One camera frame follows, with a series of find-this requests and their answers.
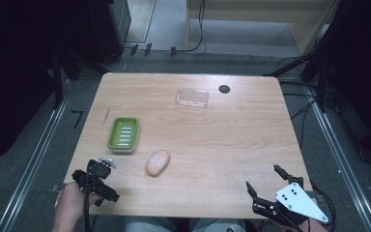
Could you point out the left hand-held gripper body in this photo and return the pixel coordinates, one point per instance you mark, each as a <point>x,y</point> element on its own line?
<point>101,190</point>

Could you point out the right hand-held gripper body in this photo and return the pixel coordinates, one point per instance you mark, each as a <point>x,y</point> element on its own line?
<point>294,199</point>

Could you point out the green soap dish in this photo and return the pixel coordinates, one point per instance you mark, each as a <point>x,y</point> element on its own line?
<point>124,134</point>

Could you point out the pink soap bar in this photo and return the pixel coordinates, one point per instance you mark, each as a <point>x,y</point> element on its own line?
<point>157,162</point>

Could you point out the clear plastic lid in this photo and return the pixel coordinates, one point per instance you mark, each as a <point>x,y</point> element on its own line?
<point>193,97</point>

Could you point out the person's right hand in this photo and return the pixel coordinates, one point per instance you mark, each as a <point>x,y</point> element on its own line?
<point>302,228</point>

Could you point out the person's left hand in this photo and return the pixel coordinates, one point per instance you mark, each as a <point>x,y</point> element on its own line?
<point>72,199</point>

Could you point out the person's legs in jeans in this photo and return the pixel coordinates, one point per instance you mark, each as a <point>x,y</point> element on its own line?
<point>180,225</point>

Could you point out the black round table grommet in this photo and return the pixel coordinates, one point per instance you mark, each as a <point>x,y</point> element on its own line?
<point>224,89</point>

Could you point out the black metal stand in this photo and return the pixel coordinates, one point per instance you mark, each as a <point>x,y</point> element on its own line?
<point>58,80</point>
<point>319,71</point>

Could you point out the dark cabinet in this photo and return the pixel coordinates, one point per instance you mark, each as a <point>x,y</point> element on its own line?
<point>109,29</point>

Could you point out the metal floor rail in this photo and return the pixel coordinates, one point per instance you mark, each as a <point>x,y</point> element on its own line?
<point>32,164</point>
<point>341,161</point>

